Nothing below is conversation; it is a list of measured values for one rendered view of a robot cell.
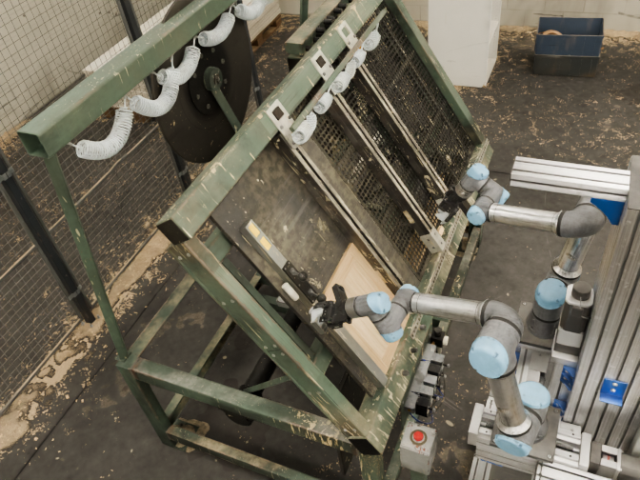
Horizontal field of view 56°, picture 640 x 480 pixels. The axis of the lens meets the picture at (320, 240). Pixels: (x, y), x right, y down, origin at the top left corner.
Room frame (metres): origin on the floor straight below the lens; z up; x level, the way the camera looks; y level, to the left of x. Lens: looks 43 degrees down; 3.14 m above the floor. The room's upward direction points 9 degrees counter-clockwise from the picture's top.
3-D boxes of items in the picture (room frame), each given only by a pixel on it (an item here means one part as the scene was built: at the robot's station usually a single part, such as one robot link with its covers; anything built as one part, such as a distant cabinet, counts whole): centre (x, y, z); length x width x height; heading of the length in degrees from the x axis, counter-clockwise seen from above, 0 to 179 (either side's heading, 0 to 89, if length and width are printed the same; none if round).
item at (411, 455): (1.17, -0.26, 0.84); 0.12 x 0.12 x 0.18; 60
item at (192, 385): (2.49, -0.03, 0.41); 2.20 x 1.38 x 0.83; 150
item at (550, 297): (1.52, -0.89, 1.20); 0.13 x 0.12 x 0.14; 138
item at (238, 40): (2.61, 0.38, 1.85); 0.80 x 0.06 x 0.80; 150
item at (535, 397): (1.08, -0.64, 1.20); 0.13 x 0.12 x 0.14; 140
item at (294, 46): (3.25, -0.22, 1.38); 0.70 x 0.15 x 0.85; 150
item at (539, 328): (1.52, -0.88, 1.09); 0.15 x 0.15 x 0.10
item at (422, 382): (1.58, -0.42, 0.69); 0.50 x 0.14 x 0.24; 150
